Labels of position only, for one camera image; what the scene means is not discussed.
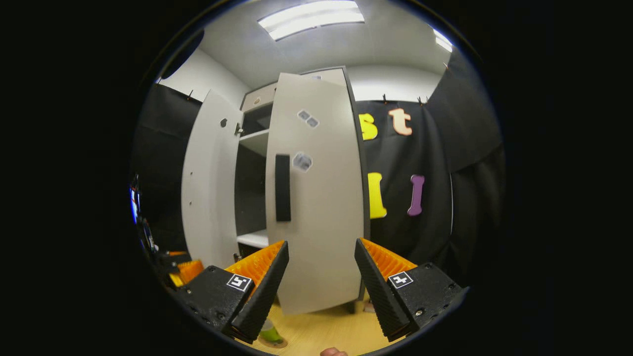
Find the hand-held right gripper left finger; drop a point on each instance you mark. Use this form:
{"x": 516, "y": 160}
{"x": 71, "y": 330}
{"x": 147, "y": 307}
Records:
{"x": 264, "y": 291}

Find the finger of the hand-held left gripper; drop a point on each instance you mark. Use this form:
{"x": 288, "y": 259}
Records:
{"x": 190, "y": 271}

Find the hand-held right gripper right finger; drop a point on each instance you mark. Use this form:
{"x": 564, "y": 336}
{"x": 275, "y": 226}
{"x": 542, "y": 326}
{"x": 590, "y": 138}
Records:
{"x": 378, "y": 291}

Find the green label plastic bottle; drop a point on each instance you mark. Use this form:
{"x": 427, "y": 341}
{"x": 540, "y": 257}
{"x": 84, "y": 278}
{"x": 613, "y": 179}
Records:
{"x": 269, "y": 335}

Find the round wooden coaster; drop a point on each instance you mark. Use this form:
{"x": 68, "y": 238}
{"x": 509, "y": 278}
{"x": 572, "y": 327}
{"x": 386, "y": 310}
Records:
{"x": 283, "y": 342}

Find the grey cabinet door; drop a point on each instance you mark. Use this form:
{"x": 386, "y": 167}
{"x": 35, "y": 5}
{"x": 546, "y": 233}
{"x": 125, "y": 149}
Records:
{"x": 210, "y": 188}
{"x": 326, "y": 198}

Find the grey cabinet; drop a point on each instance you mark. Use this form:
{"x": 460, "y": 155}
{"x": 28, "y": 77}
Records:
{"x": 252, "y": 198}

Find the grey cabinet drawer front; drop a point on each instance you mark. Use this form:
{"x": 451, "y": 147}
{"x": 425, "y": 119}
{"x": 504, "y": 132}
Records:
{"x": 262, "y": 96}

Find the computer screen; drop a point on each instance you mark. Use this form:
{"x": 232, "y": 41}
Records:
{"x": 133, "y": 205}

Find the black backdrop cloth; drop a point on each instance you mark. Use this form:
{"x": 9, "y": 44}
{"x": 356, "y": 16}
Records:
{"x": 470, "y": 207}

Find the small ceiling light panel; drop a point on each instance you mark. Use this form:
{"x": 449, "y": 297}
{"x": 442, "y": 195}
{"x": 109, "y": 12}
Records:
{"x": 443, "y": 41}

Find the large ceiling light panel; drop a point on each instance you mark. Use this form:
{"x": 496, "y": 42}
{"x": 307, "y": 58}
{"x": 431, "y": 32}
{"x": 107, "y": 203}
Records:
{"x": 311, "y": 17}

